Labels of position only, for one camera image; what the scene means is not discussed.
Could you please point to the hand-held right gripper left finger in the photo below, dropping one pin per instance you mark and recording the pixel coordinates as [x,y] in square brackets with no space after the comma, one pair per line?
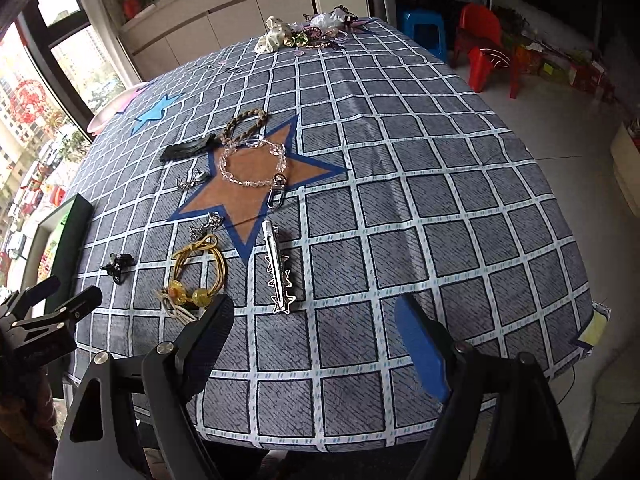
[210,340]

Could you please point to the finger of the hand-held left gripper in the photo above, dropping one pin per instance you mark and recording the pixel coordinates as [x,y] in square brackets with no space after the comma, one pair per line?
[80,305]
[42,292]

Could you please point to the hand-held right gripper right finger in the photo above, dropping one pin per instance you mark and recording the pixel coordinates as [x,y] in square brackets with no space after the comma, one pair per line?
[422,345]

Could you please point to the dark green jewelry box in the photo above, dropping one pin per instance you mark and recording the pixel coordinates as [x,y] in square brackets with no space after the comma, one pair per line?
[75,240]

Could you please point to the person's left forearm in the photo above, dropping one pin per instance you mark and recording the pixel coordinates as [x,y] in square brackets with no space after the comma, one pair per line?
[27,405]

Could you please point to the small black claw clip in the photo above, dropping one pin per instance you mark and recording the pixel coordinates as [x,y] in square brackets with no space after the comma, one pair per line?
[117,262]

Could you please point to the long silver hair clip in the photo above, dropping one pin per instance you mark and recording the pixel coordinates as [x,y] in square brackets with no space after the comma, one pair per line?
[274,255]

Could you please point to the silver rhinestone brooch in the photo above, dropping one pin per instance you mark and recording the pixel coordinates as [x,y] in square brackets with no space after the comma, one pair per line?
[210,221]

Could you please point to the grey checkered tablecloth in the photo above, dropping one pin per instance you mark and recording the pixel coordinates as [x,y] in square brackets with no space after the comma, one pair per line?
[425,210]

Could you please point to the small silver earrings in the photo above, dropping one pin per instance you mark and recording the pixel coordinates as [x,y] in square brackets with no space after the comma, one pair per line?
[199,176]

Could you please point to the black hair clip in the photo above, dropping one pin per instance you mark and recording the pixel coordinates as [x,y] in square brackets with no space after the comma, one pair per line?
[187,149]

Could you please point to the red round window decal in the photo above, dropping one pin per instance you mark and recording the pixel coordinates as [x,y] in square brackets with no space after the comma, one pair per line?
[30,97]

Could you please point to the pink plastic basin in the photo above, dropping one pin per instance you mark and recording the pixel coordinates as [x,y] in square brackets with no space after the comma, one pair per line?
[112,110]

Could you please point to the white planter box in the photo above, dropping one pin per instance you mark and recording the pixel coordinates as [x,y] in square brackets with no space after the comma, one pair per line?
[625,160]

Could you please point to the white satin scrunchie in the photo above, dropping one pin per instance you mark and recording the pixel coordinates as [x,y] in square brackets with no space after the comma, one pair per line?
[272,35]

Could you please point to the colourful cardboard boxes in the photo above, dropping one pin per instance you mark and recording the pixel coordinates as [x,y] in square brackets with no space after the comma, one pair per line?
[575,72]

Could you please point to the red plastic chair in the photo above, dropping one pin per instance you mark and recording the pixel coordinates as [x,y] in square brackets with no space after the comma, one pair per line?
[482,35]

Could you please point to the blue plastic stool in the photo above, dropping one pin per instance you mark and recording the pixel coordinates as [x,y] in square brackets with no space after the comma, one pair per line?
[425,27]

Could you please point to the white low cabinet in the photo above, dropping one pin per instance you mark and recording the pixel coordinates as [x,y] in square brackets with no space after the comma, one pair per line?
[225,15]

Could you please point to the pile of hair accessories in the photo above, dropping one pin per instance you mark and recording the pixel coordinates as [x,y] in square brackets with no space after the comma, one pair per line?
[325,27]

